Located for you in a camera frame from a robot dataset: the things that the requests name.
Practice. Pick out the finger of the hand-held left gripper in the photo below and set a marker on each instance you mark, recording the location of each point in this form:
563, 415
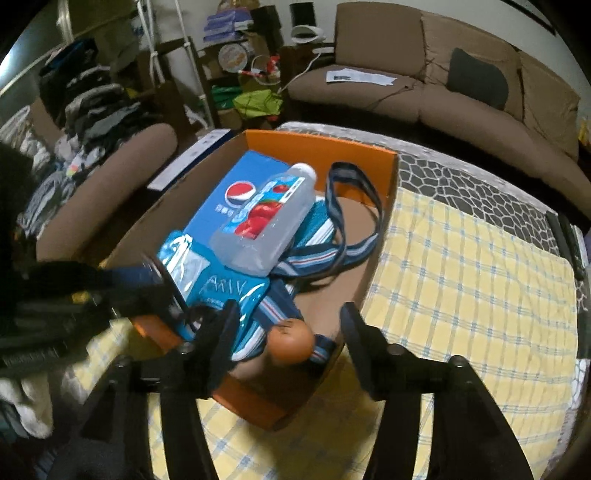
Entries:
131, 277
147, 307

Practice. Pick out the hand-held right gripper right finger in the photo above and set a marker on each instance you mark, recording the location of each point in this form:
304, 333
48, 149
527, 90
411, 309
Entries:
364, 355

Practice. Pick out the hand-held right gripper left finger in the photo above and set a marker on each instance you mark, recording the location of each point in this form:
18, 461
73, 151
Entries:
221, 341

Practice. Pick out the brown egg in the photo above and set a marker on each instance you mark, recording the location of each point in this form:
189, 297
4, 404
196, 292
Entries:
291, 344

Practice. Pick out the orange cardboard box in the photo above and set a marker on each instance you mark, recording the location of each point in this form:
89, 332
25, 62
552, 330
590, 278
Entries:
318, 300

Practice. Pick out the clear plastic bottle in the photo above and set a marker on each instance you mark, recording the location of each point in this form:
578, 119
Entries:
263, 230

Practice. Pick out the blue carton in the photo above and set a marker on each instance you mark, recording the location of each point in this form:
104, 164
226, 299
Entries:
231, 184

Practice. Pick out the blue mesh bag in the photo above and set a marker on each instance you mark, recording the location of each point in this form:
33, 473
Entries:
314, 221

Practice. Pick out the brown armchair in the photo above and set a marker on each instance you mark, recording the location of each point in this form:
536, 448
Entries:
129, 175

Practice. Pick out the yellow plaid cloth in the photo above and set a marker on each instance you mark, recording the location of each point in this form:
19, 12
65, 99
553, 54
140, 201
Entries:
461, 300

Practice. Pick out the white flat box blue stripe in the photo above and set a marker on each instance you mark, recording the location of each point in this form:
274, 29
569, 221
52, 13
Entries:
194, 157

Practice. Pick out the pile of clothes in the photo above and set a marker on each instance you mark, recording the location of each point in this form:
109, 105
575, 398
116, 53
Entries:
92, 115

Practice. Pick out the grey patterned table mat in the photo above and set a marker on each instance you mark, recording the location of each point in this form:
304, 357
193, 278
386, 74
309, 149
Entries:
461, 180

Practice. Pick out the green bag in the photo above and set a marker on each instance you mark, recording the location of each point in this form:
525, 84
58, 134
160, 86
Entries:
258, 104

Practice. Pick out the white pole rack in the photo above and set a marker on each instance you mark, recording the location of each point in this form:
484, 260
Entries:
184, 55

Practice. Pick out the round printed tin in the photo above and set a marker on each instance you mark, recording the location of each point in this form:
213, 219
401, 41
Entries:
234, 57

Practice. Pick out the brown sofa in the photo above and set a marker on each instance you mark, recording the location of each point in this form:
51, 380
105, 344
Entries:
438, 106

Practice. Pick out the stack of purple packets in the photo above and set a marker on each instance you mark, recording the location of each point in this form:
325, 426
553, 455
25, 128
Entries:
226, 25

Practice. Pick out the white paper sheet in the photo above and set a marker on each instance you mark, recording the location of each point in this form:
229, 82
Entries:
360, 77

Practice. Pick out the black box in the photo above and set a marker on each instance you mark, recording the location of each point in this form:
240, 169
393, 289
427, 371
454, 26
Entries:
267, 25

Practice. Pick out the black cushion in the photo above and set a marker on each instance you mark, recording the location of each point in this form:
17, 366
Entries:
475, 78

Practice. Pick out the white round device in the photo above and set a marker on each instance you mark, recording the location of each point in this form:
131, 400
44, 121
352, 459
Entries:
307, 33

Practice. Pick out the black speaker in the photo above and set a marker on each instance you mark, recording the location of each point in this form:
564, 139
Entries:
302, 14

